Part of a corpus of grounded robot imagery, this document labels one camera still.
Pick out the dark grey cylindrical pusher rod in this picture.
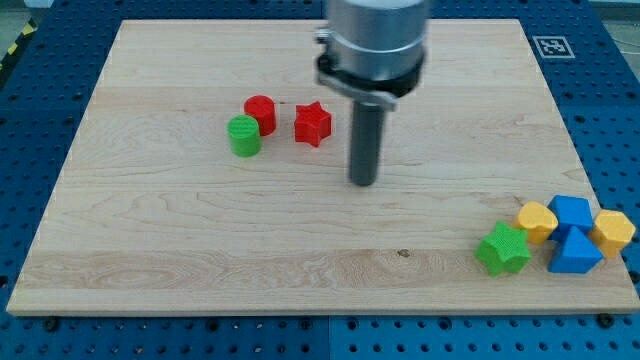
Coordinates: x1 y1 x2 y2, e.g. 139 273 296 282
349 101 386 187

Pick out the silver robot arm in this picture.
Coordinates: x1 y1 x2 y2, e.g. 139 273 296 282
315 0 430 186

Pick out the red star block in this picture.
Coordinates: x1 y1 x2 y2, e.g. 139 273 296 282
294 101 332 147

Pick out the green star block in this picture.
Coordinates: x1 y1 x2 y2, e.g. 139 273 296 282
474 221 532 277

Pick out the red cylinder block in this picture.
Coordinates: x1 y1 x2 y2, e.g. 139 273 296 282
244 95 277 136

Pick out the green cylinder block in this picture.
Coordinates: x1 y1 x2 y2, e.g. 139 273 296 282
227 115 262 157

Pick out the wooden board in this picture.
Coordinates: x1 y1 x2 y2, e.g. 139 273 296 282
7 19 639 317

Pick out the white fiducial marker tag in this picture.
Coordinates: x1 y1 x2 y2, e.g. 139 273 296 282
532 35 575 59

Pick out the yellow heart block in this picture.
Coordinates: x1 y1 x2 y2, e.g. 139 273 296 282
512 201 559 245

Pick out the blue cube block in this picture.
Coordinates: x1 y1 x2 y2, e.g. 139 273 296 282
548 195 594 242

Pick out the blue triangle block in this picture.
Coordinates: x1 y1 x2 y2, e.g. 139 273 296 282
547 226 604 274

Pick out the yellow hexagon block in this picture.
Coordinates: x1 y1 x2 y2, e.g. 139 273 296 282
588 209 636 258

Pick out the yellow black hazard tape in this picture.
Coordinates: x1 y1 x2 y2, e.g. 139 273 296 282
1 18 38 72

